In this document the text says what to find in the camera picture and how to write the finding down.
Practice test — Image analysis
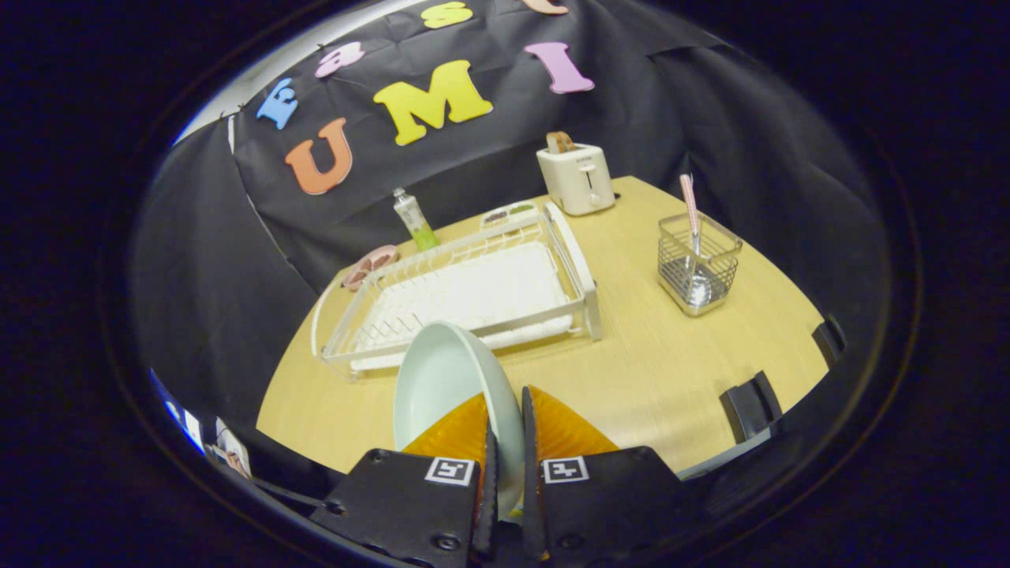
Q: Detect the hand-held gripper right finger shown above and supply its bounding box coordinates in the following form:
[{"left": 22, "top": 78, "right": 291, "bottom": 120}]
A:
[{"left": 519, "top": 385, "right": 695, "bottom": 568}]

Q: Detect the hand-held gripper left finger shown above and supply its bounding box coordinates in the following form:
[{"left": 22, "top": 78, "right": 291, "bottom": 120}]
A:
[{"left": 310, "top": 392, "right": 499, "bottom": 568}]

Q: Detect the pink divided dish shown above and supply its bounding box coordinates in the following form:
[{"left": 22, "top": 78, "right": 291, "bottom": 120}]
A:
[{"left": 342, "top": 244, "right": 399, "bottom": 291}]

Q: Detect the clear bottle with green liquid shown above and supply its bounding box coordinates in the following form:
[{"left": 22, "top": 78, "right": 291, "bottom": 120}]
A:
[{"left": 393, "top": 188, "right": 441, "bottom": 253}]

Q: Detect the metal wire basket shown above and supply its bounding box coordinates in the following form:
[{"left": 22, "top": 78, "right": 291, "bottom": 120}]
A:
[{"left": 657, "top": 211, "right": 743, "bottom": 318}]

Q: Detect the white drip tray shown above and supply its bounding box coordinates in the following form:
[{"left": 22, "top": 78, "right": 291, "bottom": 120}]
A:
[{"left": 350, "top": 241, "right": 575, "bottom": 373}]

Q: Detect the black backdrop cloth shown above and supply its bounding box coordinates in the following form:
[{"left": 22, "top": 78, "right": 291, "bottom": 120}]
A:
[{"left": 130, "top": 0, "right": 892, "bottom": 443}]

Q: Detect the spoon with pink checked handle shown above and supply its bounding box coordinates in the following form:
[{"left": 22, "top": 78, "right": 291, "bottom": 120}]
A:
[{"left": 679, "top": 174, "right": 713, "bottom": 308}]

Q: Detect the light green plate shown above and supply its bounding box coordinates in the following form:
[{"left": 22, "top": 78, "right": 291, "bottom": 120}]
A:
[{"left": 393, "top": 320, "right": 526, "bottom": 521}]

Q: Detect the cream toaster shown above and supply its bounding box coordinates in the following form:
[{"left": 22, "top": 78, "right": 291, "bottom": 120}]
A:
[{"left": 537, "top": 143, "right": 616, "bottom": 217}]

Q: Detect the black table clamp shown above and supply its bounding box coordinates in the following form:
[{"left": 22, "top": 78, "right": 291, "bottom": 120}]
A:
[
  {"left": 720, "top": 371, "right": 784, "bottom": 444},
  {"left": 813, "top": 316, "right": 847, "bottom": 368}
]

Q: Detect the white divided dish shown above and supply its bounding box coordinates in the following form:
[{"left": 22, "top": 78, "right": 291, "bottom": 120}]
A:
[{"left": 480, "top": 200, "right": 541, "bottom": 234}]

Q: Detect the white wire dish rack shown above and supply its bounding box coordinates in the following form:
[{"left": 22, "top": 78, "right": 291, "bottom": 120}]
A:
[{"left": 312, "top": 201, "right": 604, "bottom": 383}]

